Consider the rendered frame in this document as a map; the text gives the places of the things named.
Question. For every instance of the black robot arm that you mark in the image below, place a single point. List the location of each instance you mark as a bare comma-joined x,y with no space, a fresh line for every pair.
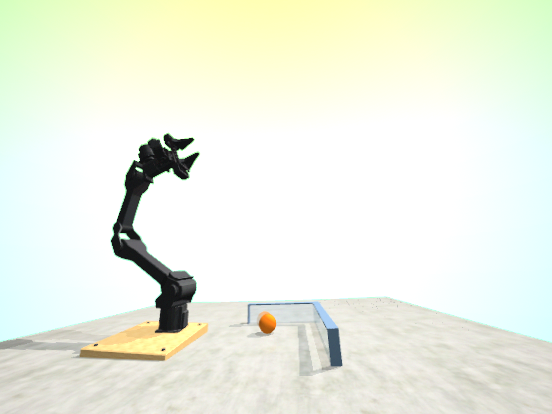
177,287

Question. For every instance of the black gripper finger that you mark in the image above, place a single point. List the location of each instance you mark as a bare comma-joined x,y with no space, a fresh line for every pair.
182,143
188,162

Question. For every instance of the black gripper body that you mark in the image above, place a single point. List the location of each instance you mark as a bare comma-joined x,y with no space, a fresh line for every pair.
178,170

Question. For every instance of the light blue low wall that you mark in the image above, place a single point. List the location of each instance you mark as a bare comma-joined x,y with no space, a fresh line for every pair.
332,330

